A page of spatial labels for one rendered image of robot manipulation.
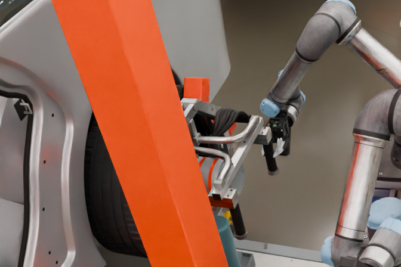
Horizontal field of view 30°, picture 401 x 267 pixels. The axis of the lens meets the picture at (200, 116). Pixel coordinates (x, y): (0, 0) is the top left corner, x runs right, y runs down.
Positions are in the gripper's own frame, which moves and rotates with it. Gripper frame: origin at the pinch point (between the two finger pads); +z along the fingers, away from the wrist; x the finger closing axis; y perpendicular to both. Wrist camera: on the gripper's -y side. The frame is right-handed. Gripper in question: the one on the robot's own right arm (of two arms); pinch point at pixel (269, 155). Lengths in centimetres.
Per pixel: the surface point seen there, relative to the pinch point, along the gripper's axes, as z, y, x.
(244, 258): -6, -68, -26
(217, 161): 15.6, 8.9, -13.1
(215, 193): 38.0, 15.0, -3.0
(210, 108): -1.1, 19.8, -20.5
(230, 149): -7.6, -5.4, -20.2
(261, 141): 2.4, 8.7, -0.8
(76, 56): 76, 94, -5
